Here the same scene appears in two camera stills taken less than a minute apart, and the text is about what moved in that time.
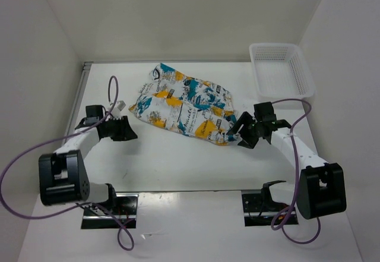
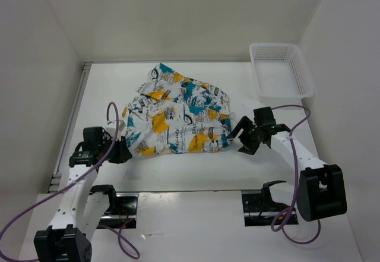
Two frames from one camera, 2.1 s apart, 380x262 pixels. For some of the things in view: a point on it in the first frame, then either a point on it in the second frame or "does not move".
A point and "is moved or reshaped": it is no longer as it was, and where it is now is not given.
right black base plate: (257, 212) does not move
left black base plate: (125, 209) does not move
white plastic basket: (281, 71) does not move
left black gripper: (126, 132) → (124, 154)
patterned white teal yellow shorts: (174, 101) is moved or reshaped
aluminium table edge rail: (78, 96) does not move
